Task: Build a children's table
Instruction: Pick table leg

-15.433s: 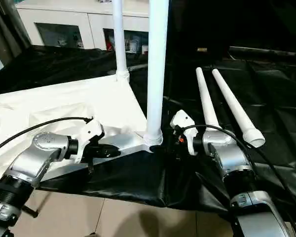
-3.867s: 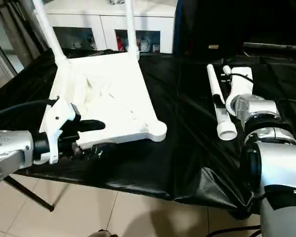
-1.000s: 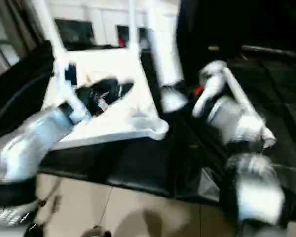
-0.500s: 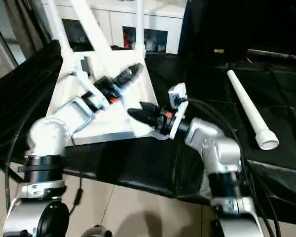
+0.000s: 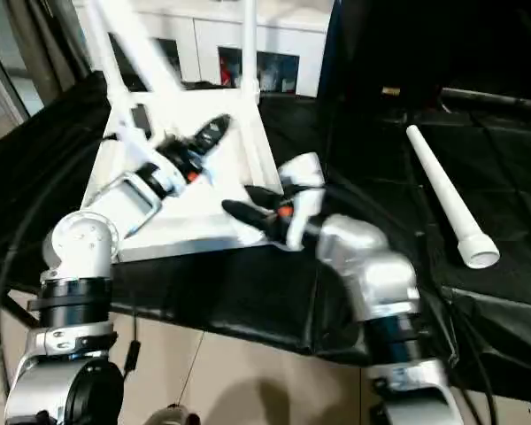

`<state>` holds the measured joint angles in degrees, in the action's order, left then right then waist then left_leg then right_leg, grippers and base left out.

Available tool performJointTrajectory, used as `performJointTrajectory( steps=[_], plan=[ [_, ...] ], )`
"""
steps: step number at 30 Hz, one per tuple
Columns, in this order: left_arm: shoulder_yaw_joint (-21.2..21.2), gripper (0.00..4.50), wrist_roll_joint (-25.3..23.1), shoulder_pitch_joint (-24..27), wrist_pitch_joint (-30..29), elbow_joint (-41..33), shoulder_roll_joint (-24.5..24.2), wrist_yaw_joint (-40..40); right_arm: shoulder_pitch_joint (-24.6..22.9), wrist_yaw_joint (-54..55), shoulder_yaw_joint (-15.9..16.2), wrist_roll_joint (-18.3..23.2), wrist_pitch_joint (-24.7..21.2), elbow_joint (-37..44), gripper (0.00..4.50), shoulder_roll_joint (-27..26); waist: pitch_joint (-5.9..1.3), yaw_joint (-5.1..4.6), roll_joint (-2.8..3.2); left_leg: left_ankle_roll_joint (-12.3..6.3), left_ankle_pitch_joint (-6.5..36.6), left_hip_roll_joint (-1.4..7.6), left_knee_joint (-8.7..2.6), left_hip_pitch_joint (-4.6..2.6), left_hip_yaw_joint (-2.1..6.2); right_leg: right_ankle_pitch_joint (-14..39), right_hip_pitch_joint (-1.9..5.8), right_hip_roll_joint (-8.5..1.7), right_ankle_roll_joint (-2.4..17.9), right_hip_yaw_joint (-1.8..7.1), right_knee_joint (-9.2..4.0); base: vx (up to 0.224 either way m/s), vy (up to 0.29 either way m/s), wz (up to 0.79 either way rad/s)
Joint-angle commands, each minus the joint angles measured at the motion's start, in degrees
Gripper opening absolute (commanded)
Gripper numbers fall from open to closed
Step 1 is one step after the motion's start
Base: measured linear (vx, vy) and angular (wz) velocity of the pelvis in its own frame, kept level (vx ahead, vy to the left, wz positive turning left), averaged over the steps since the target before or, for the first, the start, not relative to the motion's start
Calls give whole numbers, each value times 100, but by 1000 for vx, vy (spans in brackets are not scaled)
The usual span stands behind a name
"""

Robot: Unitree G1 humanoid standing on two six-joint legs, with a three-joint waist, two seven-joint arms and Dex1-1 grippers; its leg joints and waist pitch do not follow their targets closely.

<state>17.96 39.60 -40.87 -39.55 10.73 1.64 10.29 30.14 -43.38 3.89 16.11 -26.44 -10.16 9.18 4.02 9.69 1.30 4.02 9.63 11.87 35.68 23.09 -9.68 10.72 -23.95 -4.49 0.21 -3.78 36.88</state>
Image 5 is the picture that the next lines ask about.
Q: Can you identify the white sideboard with glass doors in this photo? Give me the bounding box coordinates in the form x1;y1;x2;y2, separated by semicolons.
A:
71;0;335;98

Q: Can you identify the white plastic table top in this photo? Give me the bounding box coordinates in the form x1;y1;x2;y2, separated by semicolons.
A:
78;87;289;264

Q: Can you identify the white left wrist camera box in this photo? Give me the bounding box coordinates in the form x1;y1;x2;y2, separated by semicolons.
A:
104;99;160;178

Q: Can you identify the black work mat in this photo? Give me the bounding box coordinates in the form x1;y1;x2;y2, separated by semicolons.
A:
0;71;531;408

